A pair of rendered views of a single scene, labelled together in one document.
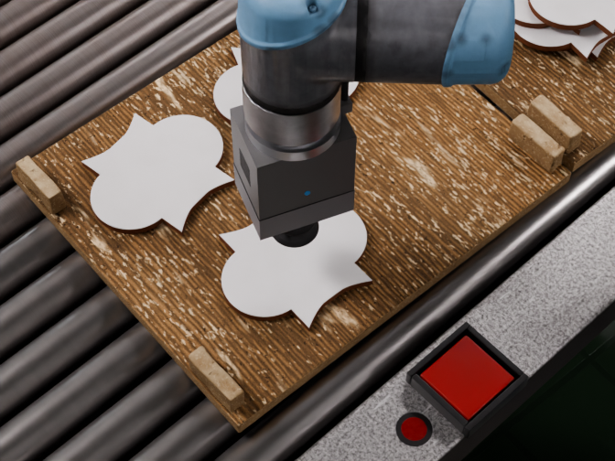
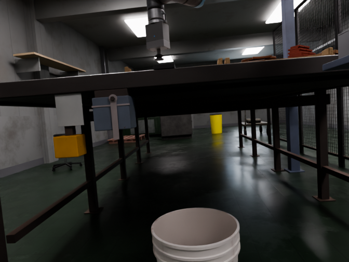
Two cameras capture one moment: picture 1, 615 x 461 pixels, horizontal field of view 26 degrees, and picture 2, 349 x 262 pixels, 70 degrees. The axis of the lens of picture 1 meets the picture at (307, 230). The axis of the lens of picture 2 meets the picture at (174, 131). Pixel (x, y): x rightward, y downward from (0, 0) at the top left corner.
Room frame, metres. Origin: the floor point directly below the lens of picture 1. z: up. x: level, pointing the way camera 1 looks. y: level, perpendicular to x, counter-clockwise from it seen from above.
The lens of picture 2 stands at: (-0.12, -0.83, 0.75)
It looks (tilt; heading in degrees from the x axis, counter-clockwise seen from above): 4 degrees down; 46
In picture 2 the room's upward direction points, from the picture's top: 4 degrees counter-clockwise
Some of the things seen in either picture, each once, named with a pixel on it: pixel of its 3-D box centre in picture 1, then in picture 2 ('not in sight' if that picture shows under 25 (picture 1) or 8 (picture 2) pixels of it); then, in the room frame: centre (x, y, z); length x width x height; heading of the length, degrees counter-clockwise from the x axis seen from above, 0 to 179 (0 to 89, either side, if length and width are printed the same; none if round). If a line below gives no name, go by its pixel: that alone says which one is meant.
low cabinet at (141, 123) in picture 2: not in sight; (147, 126); (5.91, 6.87, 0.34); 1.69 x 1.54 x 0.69; 40
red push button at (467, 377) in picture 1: (467, 380); not in sight; (0.53, -0.14, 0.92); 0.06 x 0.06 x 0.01; 43
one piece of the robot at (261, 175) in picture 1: (291, 144); (159, 36); (0.65, 0.01, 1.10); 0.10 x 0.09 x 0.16; 21
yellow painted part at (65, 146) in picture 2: not in sight; (68, 125); (0.26, 0.13, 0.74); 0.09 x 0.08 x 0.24; 133
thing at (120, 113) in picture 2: not in sight; (115, 114); (0.38, 0.00, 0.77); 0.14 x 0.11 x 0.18; 133
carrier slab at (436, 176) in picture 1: (291, 176); not in sight; (0.74, 0.02, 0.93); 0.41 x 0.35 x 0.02; 130
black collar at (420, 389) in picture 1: (467, 379); (164, 67); (0.53, -0.14, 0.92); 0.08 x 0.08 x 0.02; 43
